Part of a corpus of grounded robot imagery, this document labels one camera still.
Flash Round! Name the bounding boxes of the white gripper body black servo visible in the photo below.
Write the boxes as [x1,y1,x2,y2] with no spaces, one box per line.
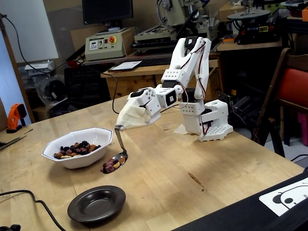
[129,88,162,125]

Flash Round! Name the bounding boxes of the small trail mix portion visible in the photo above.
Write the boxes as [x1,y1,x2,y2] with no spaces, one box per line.
[102,155,126,174]

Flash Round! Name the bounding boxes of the flat cardboard pieces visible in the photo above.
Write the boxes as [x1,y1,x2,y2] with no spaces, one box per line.
[0,128,27,151]

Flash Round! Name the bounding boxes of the black scroll saw machine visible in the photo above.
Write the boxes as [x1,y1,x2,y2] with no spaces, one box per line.
[227,9,288,46]

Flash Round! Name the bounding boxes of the bent metal spoon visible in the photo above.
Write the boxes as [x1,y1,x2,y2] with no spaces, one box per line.
[100,125,128,174]

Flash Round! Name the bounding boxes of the beige milling machine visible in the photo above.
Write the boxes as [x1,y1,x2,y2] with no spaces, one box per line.
[131,0,221,52]

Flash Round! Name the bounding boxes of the brown plate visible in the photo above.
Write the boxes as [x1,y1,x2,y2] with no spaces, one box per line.
[67,185,127,223]

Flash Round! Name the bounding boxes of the wooden side bench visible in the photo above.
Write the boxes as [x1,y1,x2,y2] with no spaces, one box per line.
[216,38,284,52]

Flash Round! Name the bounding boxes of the thin black cable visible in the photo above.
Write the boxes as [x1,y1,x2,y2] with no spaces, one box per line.
[0,13,180,116]

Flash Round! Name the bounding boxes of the white panda sticker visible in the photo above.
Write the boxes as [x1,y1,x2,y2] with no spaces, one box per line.
[258,185,308,217]

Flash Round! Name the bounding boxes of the pink plastic bin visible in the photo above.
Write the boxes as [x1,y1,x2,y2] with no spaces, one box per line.
[297,112,308,147]

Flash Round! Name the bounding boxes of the black keyboard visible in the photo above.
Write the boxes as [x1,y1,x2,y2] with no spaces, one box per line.
[138,56,173,68]

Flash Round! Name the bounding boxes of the beige tape sheet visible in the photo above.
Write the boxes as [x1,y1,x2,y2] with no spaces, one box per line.
[173,124,191,135]

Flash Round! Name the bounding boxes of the wooden chair red cushion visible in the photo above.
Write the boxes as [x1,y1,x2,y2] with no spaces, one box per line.
[251,47,308,158]

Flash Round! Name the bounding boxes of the trail mix pile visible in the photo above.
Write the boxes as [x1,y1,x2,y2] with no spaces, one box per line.
[53,141,102,160]

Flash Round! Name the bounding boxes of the black floor cable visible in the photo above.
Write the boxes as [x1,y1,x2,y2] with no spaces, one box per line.
[290,154,308,162]

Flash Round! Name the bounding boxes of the orange black hand tool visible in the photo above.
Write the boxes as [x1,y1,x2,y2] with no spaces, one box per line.
[6,103,27,134]

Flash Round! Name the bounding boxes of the white board panel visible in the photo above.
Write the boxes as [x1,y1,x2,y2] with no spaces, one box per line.
[0,0,60,64]

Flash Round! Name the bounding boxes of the black computer monitor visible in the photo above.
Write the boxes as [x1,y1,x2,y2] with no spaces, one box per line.
[81,0,134,31]

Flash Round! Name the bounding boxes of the white octagonal bowl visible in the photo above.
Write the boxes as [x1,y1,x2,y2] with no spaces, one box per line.
[41,127,114,169]

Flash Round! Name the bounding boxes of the white paper sheet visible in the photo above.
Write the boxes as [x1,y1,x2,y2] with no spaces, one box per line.
[108,60,143,73]

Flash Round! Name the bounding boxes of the black tool case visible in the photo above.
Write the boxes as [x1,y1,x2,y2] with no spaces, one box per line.
[64,64,111,103]

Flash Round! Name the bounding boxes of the brown cardboard box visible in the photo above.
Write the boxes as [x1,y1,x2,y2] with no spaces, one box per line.
[218,2,245,23]

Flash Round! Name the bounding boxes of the black filament spool in bag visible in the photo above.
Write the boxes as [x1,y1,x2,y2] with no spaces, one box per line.
[44,79,67,102]

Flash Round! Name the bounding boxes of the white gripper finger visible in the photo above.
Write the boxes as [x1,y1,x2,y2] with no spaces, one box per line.
[141,88,158,108]

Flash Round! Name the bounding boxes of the thick black cable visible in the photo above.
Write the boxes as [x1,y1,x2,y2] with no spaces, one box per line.
[0,189,67,231]

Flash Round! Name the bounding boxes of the small white box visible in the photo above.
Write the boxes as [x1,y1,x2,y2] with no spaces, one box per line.
[24,60,55,77]

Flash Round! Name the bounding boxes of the beige control box red button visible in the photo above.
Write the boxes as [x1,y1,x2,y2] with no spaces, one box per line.
[84,28,128,62]

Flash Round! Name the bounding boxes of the beige masking tape wrap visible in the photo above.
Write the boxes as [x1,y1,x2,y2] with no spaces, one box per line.
[116,97,152,131]

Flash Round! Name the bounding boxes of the wooden workbench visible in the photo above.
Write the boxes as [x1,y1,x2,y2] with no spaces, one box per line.
[100,55,218,100]

